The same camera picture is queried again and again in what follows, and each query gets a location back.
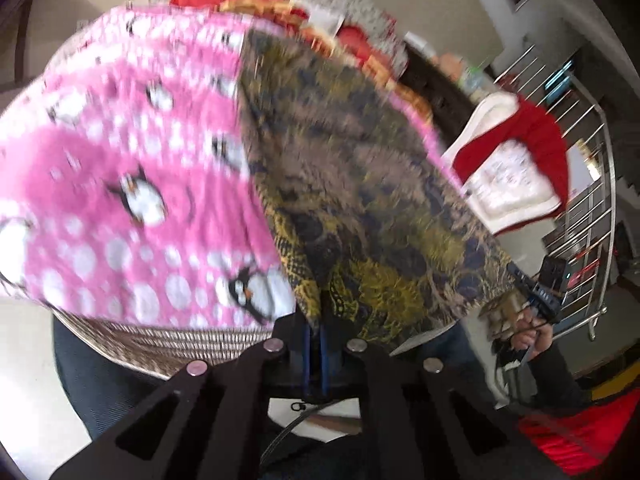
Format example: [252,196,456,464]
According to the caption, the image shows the gold and red satin cloth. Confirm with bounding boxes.
[217,0,437,122]

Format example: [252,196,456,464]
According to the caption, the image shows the red fabric bag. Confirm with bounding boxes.
[517,394,632,477]

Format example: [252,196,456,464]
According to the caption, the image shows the person's right forearm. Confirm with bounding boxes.
[529,344,593,413]

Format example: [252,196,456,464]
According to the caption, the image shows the white embroidered cloth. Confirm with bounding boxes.
[469,140,562,222]

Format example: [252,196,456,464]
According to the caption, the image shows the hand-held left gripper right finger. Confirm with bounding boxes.
[319,320,568,480]

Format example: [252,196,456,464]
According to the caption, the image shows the woven straw mat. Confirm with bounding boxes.
[50,309,274,382]

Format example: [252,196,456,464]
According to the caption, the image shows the white pillow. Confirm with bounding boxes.
[306,6,344,34]

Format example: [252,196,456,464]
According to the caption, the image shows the person's right hand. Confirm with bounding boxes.
[514,309,555,358]

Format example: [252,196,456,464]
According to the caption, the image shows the pink penguin print blanket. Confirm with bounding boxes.
[0,5,451,331]

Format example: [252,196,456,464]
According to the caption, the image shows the clear plastic bottle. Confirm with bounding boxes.
[460,66,487,99]

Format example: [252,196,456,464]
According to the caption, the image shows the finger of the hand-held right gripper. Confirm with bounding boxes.
[507,265,534,291]

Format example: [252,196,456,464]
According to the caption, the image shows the peach coloured bag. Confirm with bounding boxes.
[439,52,464,77]

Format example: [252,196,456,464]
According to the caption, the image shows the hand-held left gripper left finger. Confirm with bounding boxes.
[49,316,313,480]

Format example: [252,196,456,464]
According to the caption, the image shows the brown floral patterned shirt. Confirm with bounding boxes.
[239,27,526,351]

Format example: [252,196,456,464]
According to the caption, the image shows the white paper sheet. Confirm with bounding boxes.
[266,396,364,444]

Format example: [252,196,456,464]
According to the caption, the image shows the person's dark blue trousers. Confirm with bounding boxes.
[52,317,497,480]

